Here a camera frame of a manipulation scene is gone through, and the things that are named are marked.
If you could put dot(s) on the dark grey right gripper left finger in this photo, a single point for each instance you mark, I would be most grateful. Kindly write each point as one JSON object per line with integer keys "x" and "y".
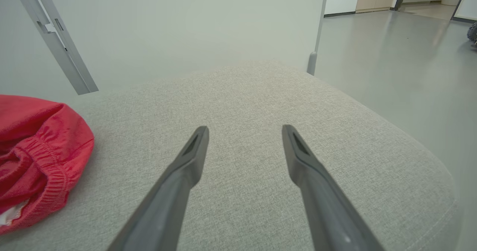
{"x": 175, "y": 198}

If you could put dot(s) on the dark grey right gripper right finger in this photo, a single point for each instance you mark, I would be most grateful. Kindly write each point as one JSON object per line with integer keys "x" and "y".
{"x": 324, "y": 202}

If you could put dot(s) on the red shorts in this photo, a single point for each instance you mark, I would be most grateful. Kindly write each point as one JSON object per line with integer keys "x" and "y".
{"x": 44, "y": 143}

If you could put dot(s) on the grey fuzzy object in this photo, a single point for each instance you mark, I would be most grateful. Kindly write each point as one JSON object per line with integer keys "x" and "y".
{"x": 473, "y": 34}

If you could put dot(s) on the thin grey partition post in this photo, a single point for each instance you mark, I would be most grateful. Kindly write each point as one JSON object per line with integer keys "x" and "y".
{"x": 312, "y": 63}

